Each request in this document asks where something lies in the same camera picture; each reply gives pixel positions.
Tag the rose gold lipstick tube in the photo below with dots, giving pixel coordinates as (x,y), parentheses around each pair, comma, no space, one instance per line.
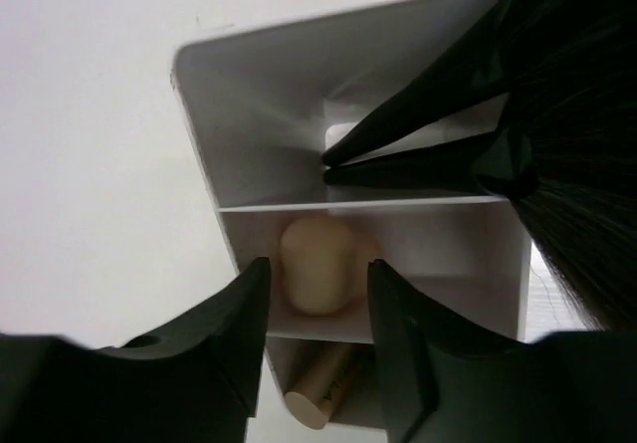
(317,394)

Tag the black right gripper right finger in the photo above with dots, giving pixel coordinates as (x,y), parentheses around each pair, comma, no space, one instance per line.
(445,379)

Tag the beige round makeup sponge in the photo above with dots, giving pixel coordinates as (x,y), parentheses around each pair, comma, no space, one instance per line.
(317,258)

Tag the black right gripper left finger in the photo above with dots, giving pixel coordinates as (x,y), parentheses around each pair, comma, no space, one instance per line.
(193,379)

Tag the black fan makeup brush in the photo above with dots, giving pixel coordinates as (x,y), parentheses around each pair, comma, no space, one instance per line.
(536,104)

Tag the white compartment organizer box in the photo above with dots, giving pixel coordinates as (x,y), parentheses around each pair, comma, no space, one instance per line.
(263,104)

